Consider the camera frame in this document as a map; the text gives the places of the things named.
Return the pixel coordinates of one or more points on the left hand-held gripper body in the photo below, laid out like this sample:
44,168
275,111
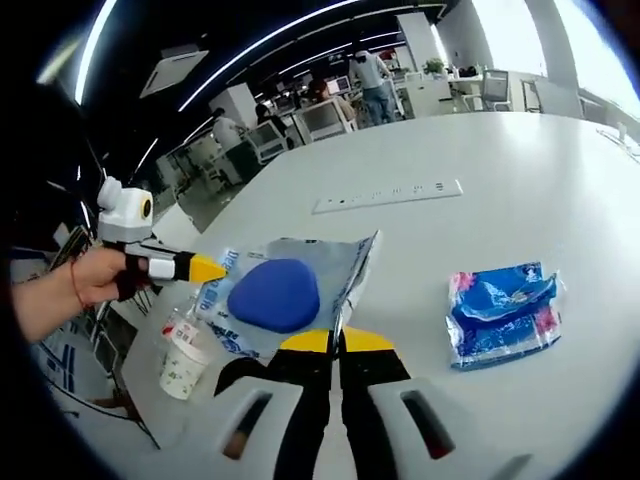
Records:
122,215

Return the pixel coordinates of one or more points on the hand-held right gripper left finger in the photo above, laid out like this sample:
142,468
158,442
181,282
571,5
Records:
300,390

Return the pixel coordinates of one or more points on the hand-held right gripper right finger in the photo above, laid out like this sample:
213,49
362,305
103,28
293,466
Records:
375,390

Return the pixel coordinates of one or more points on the clear plastic water bottle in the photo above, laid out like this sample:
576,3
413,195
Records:
182,325

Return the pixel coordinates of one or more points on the pale packet with blue pad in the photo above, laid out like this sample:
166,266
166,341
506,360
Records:
275,300

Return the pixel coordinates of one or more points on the white paper cup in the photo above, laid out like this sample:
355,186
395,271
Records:
180,372

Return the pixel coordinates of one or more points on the blue crinkled wrapper packet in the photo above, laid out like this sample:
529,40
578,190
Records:
505,320

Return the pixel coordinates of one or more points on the person's left hand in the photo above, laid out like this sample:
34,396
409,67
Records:
100,275

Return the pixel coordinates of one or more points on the ceiling air conditioner unit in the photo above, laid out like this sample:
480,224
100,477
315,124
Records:
172,72

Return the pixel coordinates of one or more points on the person's white printed shirt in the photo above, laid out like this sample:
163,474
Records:
57,365

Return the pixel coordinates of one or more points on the white recessed power strip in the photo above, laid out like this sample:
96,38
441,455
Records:
390,195

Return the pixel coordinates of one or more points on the green potted plant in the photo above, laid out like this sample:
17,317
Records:
434,66

